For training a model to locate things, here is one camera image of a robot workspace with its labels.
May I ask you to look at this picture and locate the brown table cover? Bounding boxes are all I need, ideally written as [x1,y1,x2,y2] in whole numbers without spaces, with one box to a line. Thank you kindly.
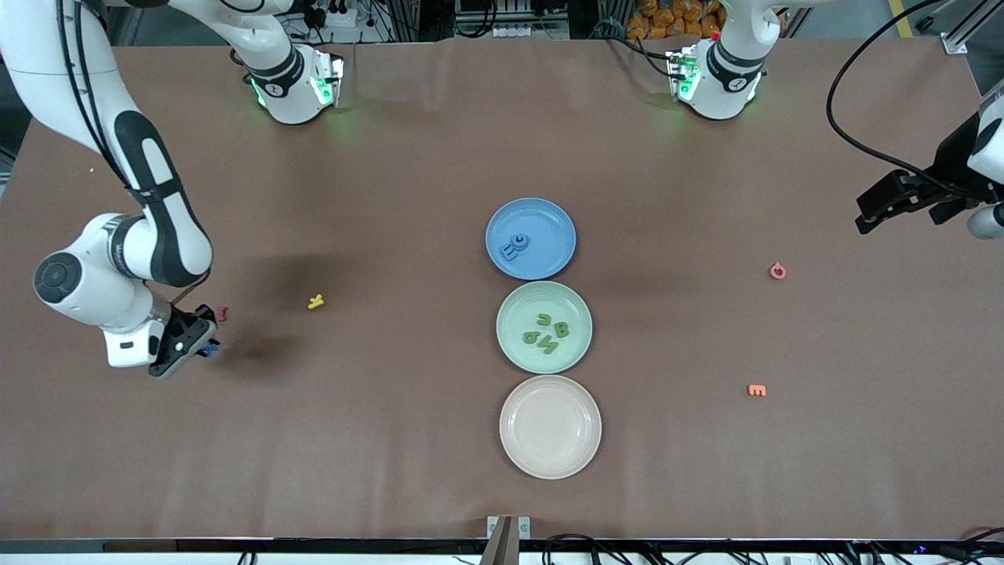
[0,35,1004,542]

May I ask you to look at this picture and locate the orange packets pile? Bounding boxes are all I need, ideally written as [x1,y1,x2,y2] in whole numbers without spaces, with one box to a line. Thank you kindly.
[625,0,726,42]

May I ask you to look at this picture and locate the green round plate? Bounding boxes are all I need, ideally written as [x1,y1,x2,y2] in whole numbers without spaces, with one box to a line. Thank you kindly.
[496,281,594,375]

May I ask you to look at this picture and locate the white power strip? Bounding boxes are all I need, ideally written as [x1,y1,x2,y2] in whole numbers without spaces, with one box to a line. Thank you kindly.
[312,0,355,28]

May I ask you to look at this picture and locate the blue round plate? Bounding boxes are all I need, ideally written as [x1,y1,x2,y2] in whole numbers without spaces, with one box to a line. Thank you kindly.
[485,197,578,281]

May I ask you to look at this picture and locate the beige round plate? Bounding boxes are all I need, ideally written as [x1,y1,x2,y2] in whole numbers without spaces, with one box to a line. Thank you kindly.
[499,374,603,480]

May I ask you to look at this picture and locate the background equipment rack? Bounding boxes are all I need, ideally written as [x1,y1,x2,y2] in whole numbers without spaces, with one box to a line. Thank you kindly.
[453,0,570,40]

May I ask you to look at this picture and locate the aluminium frame post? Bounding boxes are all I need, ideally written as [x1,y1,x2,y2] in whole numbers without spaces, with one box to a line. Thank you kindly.
[941,0,1004,56]

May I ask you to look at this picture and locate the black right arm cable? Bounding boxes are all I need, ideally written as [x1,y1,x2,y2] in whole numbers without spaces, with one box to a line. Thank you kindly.
[55,0,213,303]

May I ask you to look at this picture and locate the brown camera pole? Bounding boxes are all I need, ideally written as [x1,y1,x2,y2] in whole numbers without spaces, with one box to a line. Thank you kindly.
[480,516,518,565]

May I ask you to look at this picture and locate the grey metal bracket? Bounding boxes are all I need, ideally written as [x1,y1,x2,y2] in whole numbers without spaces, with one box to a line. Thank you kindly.
[486,515,532,541]

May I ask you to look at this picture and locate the black floor cables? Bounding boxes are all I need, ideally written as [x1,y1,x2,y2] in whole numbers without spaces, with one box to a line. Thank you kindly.
[541,534,1004,565]

